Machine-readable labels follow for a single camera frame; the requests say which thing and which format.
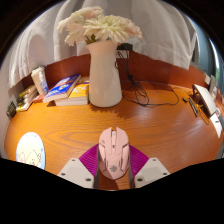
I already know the white curtain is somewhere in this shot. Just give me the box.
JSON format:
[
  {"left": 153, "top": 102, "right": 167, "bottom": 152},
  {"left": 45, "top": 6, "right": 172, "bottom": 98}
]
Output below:
[{"left": 6, "top": 0, "right": 201, "bottom": 89}]

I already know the round cartoon-print mouse pad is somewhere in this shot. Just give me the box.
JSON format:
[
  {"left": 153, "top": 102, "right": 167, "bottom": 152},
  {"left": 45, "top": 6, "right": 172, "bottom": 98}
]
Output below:
[{"left": 15, "top": 131, "right": 46, "bottom": 170}]

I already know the clear spray bottle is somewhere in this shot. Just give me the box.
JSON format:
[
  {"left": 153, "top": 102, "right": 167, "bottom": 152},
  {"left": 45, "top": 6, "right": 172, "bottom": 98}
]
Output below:
[{"left": 39, "top": 71, "right": 50, "bottom": 95}]

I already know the yellow and black book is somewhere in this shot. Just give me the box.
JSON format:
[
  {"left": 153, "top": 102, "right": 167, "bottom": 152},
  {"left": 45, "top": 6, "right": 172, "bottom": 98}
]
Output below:
[{"left": 18, "top": 84, "right": 38, "bottom": 99}]

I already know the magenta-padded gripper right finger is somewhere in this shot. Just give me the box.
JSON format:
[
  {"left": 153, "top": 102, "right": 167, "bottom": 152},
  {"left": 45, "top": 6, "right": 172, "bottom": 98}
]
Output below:
[{"left": 128, "top": 144, "right": 171, "bottom": 189}]

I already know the dark green mug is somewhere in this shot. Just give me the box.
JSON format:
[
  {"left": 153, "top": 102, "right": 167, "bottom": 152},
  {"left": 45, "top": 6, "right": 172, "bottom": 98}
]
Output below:
[{"left": 5, "top": 101, "right": 18, "bottom": 119}]

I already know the bunch of white flowers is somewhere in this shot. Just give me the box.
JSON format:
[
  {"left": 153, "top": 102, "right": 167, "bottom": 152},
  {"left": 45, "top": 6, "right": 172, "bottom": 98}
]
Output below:
[{"left": 56, "top": 5, "right": 144, "bottom": 47}]

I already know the blue-cover book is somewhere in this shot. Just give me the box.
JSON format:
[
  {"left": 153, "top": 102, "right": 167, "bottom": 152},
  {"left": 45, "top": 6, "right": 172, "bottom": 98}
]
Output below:
[{"left": 42, "top": 73, "right": 82, "bottom": 104}]

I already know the black power adapter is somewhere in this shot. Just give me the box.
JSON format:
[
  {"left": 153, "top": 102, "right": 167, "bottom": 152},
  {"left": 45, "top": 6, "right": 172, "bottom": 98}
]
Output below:
[{"left": 116, "top": 43, "right": 134, "bottom": 52}]

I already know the white laptop on stand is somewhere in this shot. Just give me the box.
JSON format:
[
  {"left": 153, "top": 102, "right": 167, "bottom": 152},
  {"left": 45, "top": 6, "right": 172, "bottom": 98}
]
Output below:
[{"left": 191, "top": 83, "right": 218, "bottom": 118}]

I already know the black cable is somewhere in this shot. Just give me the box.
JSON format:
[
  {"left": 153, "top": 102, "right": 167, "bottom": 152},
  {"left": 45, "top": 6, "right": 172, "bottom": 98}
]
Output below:
[{"left": 114, "top": 49, "right": 181, "bottom": 108}]

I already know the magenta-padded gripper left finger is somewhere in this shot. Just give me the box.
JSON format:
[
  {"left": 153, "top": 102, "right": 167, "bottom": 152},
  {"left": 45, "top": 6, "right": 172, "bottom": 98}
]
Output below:
[{"left": 57, "top": 143, "right": 101, "bottom": 190}]

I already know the white lidded cup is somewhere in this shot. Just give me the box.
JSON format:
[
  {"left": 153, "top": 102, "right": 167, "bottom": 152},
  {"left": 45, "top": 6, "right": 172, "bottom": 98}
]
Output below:
[{"left": 30, "top": 65, "right": 46, "bottom": 96}]

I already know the pink computer mouse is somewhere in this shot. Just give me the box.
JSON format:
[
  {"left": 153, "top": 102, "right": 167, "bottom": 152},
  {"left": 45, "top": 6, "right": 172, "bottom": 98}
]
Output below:
[{"left": 97, "top": 126, "right": 131, "bottom": 181}]

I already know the small black bar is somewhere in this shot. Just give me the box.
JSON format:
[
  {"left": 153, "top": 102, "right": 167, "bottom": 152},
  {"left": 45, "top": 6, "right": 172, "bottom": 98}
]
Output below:
[{"left": 188, "top": 97, "right": 199, "bottom": 118}]

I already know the white paper sheet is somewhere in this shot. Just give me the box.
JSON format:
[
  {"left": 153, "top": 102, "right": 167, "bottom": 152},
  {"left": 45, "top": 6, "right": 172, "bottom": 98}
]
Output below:
[{"left": 210, "top": 113, "right": 224, "bottom": 138}]

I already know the white ceramic vase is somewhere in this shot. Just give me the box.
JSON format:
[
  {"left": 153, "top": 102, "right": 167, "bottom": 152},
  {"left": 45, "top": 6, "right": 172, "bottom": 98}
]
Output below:
[{"left": 85, "top": 40, "right": 123, "bottom": 108}]

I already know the yellow-cover book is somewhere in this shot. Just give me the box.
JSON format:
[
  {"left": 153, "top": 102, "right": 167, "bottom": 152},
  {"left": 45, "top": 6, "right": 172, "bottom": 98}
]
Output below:
[{"left": 54, "top": 78, "right": 90, "bottom": 107}]

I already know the red-brown flat book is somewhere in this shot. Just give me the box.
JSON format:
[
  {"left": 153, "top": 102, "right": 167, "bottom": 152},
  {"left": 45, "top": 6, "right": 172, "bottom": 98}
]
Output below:
[{"left": 31, "top": 94, "right": 46, "bottom": 104}]

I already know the yellow and white book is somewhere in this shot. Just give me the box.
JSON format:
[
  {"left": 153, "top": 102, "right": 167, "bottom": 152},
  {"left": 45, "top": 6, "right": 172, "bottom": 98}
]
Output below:
[{"left": 15, "top": 99, "right": 37, "bottom": 112}]

